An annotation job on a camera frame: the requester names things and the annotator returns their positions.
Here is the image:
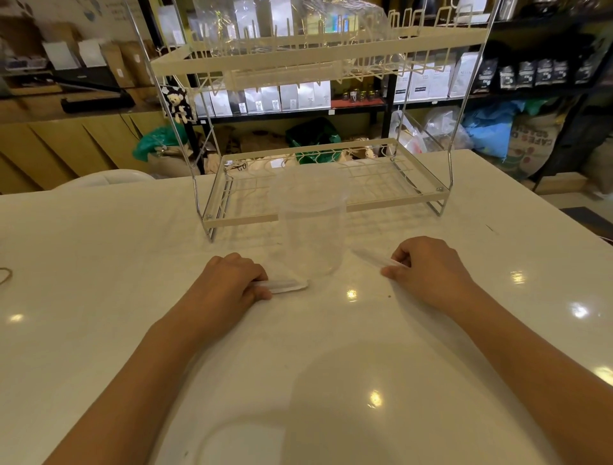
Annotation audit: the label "white chair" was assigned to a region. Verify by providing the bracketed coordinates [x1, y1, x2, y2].
[51, 169, 156, 192]

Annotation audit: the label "black-and-white plush toy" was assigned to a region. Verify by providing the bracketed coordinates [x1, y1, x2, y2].
[160, 86, 195, 125]

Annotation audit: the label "wooden counter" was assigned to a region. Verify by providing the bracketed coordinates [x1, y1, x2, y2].
[0, 85, 197, 195]

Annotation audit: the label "clear plastic container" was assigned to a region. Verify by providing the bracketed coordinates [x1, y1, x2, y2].
[192, 0, 242, 54]
[294, 0, 390, 39]

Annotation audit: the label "clear plastic bags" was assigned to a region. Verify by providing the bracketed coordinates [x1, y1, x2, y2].
[387, 106, 474, 155]

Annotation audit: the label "white paper bag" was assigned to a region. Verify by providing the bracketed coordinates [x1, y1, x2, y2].
[42, 41, 79, 71]
[78, 39, 107, 68]

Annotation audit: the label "printed burlap sack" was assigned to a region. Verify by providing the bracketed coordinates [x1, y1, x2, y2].
[496, 112, 562, 181]

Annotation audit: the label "dark green plastic bag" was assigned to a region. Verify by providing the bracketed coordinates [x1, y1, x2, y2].
[286, 117, 343, 164]

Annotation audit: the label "brown paper bag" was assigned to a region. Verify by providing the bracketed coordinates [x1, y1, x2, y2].
[120, 40, 156, 88]
[100, 42, 136, 89]

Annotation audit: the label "black shelving unit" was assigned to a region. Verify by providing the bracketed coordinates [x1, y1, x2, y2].
[139, 0, 613, 192]

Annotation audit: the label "person's right hand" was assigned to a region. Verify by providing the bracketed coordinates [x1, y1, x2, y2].
[381, 236, 481, 318]

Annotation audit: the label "person's right forearm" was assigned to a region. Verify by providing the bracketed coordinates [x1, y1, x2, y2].
[450, 283, 613, 465]

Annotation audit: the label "clear plastic measuring cup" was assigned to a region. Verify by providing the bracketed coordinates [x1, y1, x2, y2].
[270, 164, 351, 279]

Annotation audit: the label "clear plastic stick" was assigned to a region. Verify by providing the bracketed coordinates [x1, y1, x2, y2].
[352, 248, 407, 269]
[250, 280, 309, 294]

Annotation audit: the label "blue plastic bag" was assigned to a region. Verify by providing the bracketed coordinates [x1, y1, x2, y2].
[461, 100, 526, 162]

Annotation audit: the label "wooden crate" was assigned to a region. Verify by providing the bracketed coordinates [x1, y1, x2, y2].
[521, 172, 591, 195]

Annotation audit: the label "row of dark packets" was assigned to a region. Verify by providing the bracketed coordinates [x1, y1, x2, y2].
[473, 57, 599, 93]

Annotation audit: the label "dark floor mat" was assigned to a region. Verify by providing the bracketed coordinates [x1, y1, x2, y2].
[559, 206, 613, 241]

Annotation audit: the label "cream two-tier wire rack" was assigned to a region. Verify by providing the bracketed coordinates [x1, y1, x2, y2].
[125, 0, 502, 242]

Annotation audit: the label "person's left hand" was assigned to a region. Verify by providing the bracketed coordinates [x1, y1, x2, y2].
[175, 253, 273, 336]

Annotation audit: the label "light green plastic bag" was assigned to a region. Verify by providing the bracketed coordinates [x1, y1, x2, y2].
[132, 125, 188, 162]

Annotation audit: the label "black sealing machine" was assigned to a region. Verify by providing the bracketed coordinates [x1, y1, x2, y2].
[50, 67, 136, 115]

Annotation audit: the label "row of white packets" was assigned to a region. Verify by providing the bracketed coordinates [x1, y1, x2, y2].
[194, 80, 332, 118]

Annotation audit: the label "person's left forearm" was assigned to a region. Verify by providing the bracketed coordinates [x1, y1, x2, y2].
[42, 314, 211, 465]

